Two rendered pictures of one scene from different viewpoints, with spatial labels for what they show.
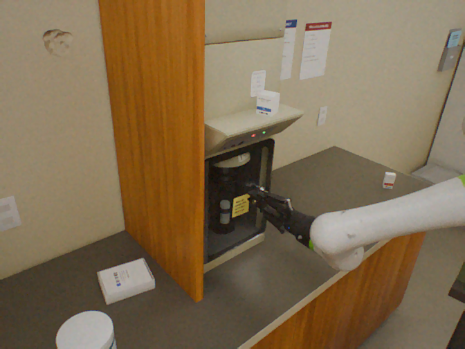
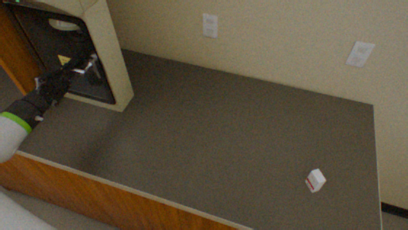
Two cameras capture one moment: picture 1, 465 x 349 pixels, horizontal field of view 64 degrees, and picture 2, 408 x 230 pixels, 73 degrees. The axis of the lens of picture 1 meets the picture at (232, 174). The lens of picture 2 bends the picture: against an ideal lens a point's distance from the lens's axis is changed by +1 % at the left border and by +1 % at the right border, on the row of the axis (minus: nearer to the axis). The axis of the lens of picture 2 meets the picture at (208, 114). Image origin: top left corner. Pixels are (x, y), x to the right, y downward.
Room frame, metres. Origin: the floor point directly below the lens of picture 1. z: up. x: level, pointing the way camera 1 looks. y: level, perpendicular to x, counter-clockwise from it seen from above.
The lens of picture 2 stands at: (1.14, -0.99, 1.86)
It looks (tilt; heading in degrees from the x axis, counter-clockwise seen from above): 50 degrees down; 61
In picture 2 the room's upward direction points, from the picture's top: straight up
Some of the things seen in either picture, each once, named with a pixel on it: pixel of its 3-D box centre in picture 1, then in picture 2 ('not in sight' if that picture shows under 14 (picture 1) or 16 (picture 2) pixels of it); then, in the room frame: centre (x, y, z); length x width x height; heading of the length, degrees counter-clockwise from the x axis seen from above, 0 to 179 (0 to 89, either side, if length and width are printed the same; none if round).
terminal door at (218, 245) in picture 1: (238, 201); (66, 60); (1.07, -0.02, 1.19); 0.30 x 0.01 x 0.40; 132
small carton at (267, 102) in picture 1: (268, 103); not in sight; (1.07, -0.10, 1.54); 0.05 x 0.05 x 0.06; 61
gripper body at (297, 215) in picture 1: (292, 220); (41, 98); (0.96, -0.19, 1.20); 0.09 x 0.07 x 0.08; 42
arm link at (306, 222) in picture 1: (311, 230); (25, 115); (0.91, -0.25, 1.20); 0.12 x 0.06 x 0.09; 132
